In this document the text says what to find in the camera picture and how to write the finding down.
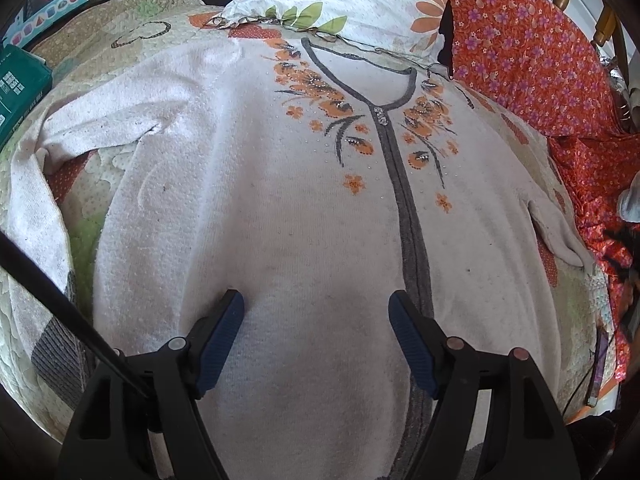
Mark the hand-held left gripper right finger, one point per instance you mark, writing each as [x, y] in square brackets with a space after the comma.
[406, 325]

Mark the white floral pillow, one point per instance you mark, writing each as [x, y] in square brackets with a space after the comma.
[380, 5]

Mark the green cardboard box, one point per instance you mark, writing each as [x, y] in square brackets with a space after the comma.
[20, 90]

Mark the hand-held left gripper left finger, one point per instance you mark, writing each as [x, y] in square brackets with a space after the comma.
[225, 320]

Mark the white floral knit cardigan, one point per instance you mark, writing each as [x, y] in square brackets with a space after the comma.
[280, 220]

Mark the silver foil wrap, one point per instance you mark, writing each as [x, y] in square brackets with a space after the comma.
[625, 80]

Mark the heart patterned quilt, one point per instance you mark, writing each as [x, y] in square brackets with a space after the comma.
[85, 35]

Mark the grey sock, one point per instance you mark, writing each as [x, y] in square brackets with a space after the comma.
[629, 200]

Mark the box with coloured shapes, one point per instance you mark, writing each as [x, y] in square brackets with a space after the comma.
[45, 12]

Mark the dark phone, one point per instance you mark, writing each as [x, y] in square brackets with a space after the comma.
[597, 370]

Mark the orange floral cloth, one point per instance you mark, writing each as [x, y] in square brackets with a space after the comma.
[525, 60]

